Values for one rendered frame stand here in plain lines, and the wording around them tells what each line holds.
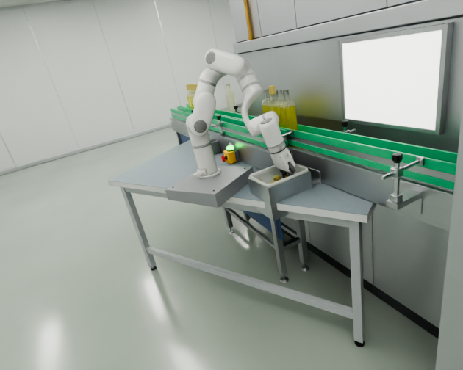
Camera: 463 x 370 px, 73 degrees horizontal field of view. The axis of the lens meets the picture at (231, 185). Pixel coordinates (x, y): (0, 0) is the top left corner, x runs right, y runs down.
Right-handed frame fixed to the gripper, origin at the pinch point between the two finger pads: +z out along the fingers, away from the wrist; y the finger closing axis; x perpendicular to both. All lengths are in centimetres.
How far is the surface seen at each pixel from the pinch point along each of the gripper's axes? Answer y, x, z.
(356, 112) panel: -11.8, -34.8, -13.8
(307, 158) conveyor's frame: 0.7, -12.8, -1.7
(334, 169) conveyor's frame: -16.3, -12.2, -0.3
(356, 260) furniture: -32.3, 3.0, 30.2
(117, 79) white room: 608, -40, -35
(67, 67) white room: 609, 29, -94
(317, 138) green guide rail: -5.3, -17.0, -10.8
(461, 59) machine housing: -50, -42, -31
